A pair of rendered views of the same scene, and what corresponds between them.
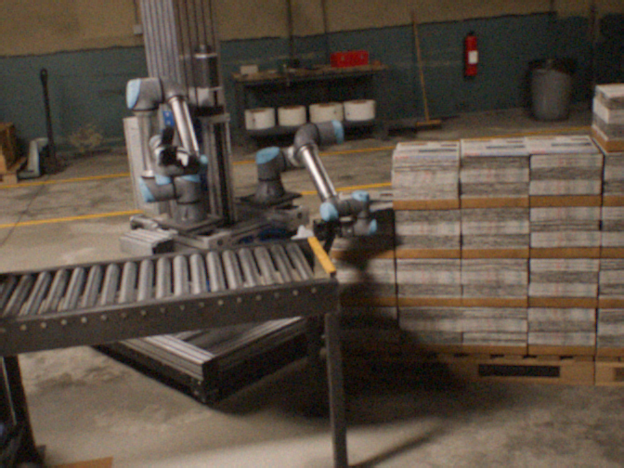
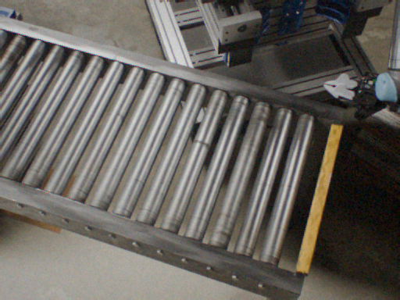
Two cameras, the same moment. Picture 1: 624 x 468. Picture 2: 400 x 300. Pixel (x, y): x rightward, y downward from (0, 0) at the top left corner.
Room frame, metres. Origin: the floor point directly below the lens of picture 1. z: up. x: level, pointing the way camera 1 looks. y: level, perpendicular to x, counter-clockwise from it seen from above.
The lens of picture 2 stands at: (2.22, 0.01, 1.98)
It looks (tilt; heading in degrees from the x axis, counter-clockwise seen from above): 61 degrees down; 28
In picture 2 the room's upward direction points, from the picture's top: straight up
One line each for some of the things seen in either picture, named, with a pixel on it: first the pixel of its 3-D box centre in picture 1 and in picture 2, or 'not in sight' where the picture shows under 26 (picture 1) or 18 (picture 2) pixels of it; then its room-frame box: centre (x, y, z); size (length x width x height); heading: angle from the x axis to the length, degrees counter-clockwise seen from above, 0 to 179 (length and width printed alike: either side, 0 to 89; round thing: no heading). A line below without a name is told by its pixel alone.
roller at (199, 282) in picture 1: (198, 278); (151, 145); (2.75, 0.43, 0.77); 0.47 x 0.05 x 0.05; 9
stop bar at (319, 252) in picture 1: (321, 254); (321, 194); (2.81, -0.03, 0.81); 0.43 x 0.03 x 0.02; 9
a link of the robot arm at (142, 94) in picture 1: (150, 141); not in sight; (3.38, 0.67, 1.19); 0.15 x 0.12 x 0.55; 109
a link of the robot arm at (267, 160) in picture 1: (269, 162); not in sight; (3.77, 0.18, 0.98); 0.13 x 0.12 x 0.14; 116
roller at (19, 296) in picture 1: (18, 300); not in sight; (2.65, 1.08, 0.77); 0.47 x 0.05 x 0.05; 9
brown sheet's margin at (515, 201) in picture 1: (492, 191); not in sight; (3.39, -0.82, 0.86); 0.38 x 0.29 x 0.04; 168
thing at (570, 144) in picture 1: (559, 144); not in sight; (3.34, -1.10, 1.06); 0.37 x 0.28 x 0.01; 168
